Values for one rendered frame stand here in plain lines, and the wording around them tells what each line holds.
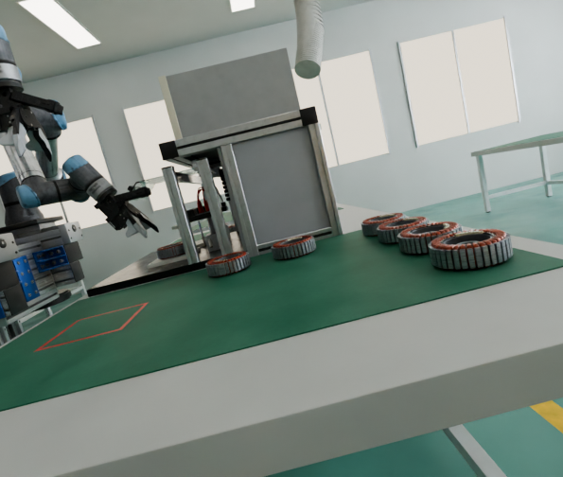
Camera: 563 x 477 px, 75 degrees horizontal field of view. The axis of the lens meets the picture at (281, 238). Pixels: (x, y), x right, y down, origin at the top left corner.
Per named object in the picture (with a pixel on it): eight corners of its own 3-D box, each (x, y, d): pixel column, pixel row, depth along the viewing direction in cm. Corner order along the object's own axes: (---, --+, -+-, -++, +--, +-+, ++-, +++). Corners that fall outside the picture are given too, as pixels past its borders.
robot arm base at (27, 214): (-2, 228, 160) (-10, 206, 158) (20, 225, 175) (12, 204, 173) (32, 220, 161) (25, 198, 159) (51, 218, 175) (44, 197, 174)
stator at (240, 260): (224, 266, 101) (220, 254, 100) (258, 261, 96) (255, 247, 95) (200, 280, 91) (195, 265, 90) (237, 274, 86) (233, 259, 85)
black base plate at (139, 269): (88, 297, 106) (85, 290, 106) (152, 256, 169) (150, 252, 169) (246, 257, 107) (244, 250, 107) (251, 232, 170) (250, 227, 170)
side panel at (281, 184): (249, 257, 105) (219, 146, 101) (250, 256, 108) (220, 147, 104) (343, 234, 106) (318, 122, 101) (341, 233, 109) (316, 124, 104)
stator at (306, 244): (312, 256, 87) (308, 240, 86) (268, 263, 90) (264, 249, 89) (320, 245, 97) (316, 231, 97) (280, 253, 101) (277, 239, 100)
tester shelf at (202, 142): (163, 160, 100) (158, 144, 100) (202, 171, 168) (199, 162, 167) (318, 122, 101) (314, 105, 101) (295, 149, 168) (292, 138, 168)
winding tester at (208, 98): (177, 146, 110) (157, 76, 107) (200, 158, 154) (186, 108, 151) (302, 115, 111) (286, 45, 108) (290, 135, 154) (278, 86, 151)
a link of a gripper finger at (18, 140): (2, 161, 92) (5, 134, 97) (26, 155, 93) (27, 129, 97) (-8, 153, 90) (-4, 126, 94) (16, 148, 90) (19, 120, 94)
